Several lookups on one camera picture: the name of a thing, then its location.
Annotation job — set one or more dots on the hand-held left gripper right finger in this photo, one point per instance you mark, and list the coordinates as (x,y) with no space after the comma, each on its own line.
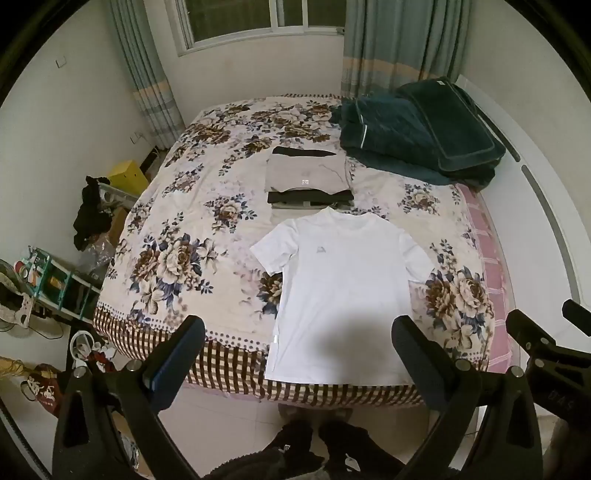
(415,364)

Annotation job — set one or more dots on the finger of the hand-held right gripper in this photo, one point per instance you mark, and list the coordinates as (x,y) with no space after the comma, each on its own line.
(577,310)
(531,334)

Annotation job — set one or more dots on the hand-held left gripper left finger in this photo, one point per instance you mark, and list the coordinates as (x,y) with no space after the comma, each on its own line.
(171,364)

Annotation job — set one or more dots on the white t-shirt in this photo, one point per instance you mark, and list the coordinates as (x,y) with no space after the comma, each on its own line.
(341,295)

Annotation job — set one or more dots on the black hanging clothes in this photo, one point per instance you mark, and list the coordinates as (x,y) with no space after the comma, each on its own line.
(90,217)

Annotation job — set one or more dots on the pink checked mattress sheet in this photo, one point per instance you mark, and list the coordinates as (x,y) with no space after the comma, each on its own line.
(489,258)

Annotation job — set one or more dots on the white headphones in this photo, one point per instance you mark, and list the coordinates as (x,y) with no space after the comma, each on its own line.
(81,346)

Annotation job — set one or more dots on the person's right foot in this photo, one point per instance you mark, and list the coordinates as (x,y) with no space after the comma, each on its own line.
(351,450)

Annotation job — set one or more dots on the person's foot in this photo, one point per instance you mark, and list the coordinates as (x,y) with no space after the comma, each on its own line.
(351,450)
(295,445)

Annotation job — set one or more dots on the floral bed sheet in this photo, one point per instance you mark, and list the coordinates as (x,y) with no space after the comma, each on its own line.
(194,240)

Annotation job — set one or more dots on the white curved headboard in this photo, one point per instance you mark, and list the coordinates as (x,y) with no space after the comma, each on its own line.
(535,184)

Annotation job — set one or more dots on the red printed bag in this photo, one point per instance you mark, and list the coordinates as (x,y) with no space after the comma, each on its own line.
(41,390)

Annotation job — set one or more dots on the teal storage shelf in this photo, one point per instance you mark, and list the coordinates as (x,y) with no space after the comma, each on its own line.
(64,286)

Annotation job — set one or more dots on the person's left foot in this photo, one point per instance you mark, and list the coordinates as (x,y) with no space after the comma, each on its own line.
(295,445)

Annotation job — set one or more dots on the cardboard box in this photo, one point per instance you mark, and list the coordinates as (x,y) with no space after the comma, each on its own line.
(117,224)

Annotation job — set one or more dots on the yellow box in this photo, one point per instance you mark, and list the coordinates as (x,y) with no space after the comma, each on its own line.
(128,177)

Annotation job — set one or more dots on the dark bedside cabinet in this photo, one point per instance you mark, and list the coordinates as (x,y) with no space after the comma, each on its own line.
(150,162)

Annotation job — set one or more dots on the dark green pillow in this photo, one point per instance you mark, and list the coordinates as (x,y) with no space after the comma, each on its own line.
(457,124)

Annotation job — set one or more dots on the dark green quilt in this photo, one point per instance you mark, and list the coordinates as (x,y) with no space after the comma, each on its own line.
(392,143)

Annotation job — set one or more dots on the grey-green striped curtain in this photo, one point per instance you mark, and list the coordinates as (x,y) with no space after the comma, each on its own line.
(147,69)
(397,46)

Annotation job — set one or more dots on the white framed window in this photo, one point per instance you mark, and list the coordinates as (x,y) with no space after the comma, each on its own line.
(258,21)

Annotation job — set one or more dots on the white wall outlet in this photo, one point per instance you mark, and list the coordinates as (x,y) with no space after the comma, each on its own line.
(136,137)

